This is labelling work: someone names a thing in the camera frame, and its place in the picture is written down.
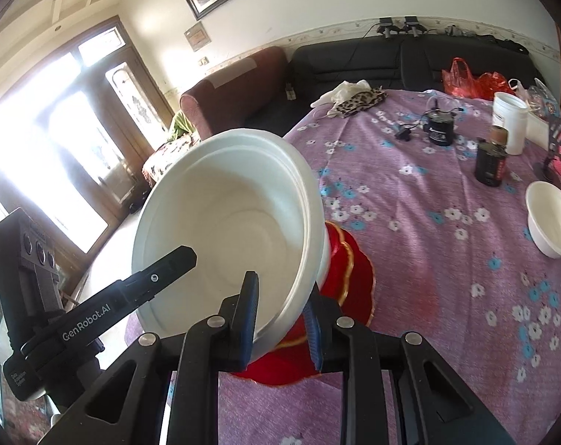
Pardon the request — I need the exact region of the large white bowl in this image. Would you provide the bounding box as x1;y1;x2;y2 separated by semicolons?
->
132;129;332;367

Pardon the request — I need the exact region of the white plastic jar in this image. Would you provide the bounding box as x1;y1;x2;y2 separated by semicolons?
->
491;92;529;156

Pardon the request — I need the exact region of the white cloth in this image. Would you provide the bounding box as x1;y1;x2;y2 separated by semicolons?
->
311;80;371;108

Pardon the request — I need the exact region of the small wall plaque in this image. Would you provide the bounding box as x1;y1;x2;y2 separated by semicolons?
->
184;22;213;53

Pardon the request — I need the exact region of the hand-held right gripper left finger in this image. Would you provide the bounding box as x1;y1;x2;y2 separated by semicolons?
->
37;270;261;445

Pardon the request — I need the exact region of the leopard-print cloth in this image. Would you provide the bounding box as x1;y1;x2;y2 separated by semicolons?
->
329;87;389;119

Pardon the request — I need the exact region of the floral cushion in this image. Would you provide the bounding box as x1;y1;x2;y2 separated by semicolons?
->
141;132;202;184

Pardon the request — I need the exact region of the black round device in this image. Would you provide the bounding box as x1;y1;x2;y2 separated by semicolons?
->
422;109;458;145

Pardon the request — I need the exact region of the clear plastic bag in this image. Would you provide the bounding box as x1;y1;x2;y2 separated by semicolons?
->
510;79;560;116

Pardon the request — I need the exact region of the red plastic bag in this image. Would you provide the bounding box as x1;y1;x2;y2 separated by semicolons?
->
442;57;518;100

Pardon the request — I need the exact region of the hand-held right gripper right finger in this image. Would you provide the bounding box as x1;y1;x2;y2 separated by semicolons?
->
308;283;518;445

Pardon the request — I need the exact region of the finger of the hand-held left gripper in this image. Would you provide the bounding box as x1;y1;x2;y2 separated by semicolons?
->
123;245;199;309

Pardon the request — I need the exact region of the dark jar with brown lid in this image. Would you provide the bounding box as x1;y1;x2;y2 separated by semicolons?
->
474;125;510;188

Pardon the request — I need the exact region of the small white bowl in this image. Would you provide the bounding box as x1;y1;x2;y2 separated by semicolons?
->
525;181;561;259

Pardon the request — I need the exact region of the black phone stand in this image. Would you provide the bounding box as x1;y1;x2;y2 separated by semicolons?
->
533;116;561;181

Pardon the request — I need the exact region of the wooden glass door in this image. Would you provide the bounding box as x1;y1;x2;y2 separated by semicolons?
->
0;14;177;265

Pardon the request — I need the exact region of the green cloth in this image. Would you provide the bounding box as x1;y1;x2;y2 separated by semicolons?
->
169;112;191;144

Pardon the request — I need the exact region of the maroon armchair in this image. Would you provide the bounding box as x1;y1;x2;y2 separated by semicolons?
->
179;46;291;140

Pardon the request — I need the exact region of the purple floral tablecloth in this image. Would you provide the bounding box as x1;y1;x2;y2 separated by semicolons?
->
123;88;561;445

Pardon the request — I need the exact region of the black sofa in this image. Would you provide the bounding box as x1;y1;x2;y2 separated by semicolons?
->
257;37;545;140

